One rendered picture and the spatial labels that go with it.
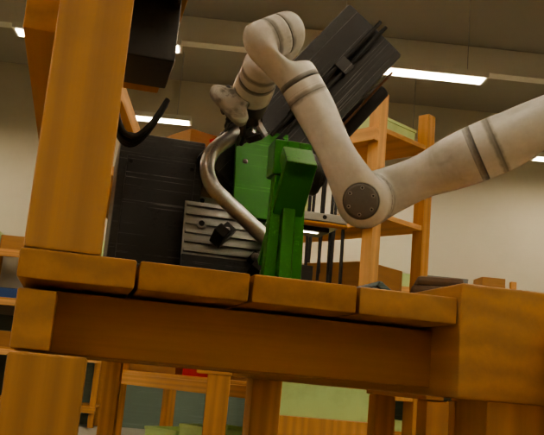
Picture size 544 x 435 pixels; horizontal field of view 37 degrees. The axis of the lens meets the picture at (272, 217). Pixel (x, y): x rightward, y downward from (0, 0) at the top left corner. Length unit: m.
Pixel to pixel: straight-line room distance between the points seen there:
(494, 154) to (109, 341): 0.64
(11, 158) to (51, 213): 10.26
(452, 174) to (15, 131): 10.22
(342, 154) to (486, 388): 0.44
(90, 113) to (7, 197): 10.13
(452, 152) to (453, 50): 8.21
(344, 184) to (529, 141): 0.29
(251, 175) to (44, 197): 0.77
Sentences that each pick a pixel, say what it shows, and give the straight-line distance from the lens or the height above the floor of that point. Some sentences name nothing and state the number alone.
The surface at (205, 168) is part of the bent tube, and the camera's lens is 1.59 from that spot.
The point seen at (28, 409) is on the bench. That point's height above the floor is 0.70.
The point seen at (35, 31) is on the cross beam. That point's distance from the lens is 1.17.
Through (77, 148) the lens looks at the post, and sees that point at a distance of 1.01.
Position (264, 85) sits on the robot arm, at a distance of 1.45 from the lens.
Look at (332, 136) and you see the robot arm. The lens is 1.32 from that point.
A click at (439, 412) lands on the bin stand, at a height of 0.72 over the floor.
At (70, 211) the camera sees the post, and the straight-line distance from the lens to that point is 1.00.
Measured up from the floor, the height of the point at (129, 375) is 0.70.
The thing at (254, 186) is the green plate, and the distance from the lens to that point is 1.68.
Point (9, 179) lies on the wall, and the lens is 11.19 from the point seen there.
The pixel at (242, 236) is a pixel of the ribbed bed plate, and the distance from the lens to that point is 1.64.
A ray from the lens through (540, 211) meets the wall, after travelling 11.57.
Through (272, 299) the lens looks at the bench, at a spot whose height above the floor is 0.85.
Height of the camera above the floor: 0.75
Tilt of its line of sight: 11 degrees up
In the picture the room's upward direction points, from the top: 5 degrees clockwise
